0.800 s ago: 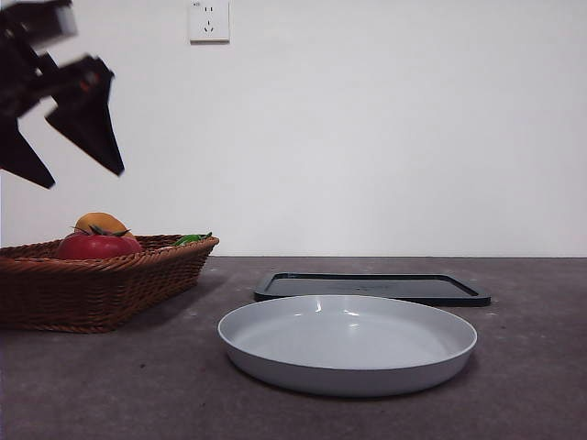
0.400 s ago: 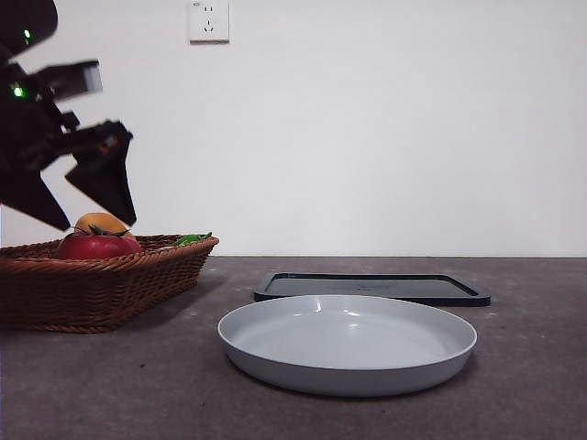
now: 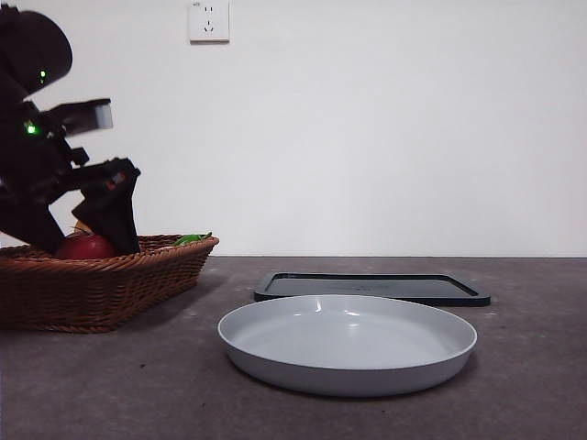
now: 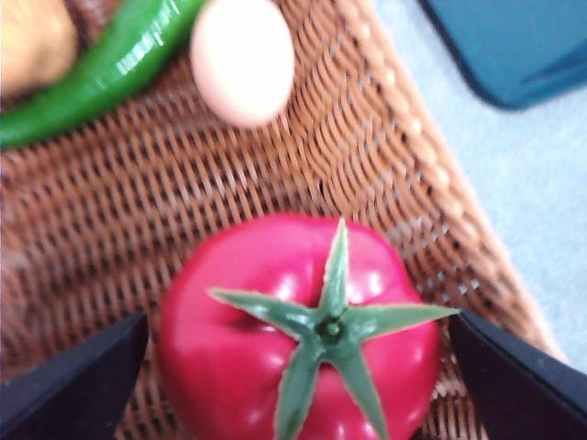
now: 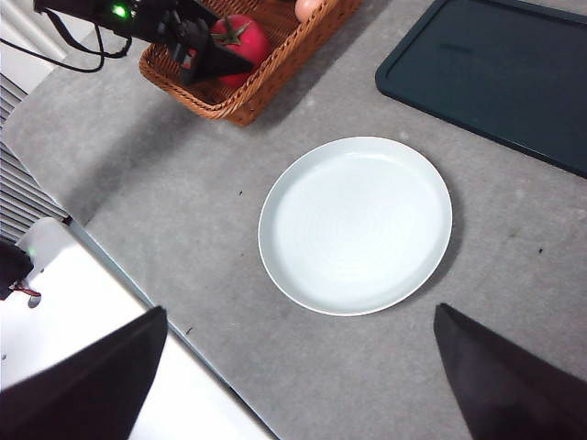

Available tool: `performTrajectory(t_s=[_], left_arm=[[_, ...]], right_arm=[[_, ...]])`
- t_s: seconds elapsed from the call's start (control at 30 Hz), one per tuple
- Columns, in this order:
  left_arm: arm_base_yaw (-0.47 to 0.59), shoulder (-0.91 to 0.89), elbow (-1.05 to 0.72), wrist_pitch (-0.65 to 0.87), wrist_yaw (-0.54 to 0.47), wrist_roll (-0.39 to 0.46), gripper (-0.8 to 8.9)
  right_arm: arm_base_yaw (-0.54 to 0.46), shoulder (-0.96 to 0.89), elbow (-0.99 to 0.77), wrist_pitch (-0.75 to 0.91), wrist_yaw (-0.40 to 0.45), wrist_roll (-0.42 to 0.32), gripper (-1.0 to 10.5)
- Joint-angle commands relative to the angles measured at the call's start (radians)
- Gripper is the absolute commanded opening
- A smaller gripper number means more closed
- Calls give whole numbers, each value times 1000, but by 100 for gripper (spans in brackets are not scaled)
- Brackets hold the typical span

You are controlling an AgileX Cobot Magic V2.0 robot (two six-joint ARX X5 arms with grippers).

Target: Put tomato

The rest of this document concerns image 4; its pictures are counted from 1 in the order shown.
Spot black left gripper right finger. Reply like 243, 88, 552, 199
451, 310, 587, 440

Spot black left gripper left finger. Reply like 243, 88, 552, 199
0, 311, 150, 440

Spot red tomato with green stem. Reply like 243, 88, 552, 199
157, 214, 462, 440

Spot brown wicker basket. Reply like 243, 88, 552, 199
0, 0, 570, 440

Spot green chili pepper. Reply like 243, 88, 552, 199
0, 0, 207, 149

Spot brown potato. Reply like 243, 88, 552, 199
0, 0, 79, 100

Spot black rectangular tray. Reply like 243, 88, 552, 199
416, 0, 587, 111

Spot pale egg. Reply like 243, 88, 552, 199
190, 0, 295, 127

